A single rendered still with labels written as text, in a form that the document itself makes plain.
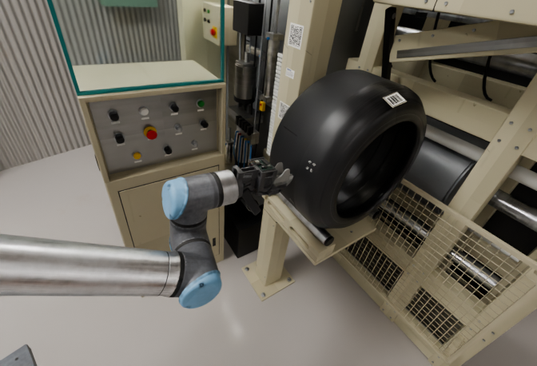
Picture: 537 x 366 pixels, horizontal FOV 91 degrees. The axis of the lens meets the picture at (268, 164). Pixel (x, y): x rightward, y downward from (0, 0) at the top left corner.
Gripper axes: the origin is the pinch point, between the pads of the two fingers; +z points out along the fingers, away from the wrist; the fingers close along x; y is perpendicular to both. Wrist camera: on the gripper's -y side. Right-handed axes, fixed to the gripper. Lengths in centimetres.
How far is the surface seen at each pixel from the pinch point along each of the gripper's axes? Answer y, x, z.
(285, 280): -111, 22, 47
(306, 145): 11.9, -0.8, 2.4
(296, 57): 29.9, 29.3, 17.5
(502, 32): 50, -14, 55
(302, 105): 20.0, 9.2, 6.5
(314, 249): -29.5, -9.2, 14.0
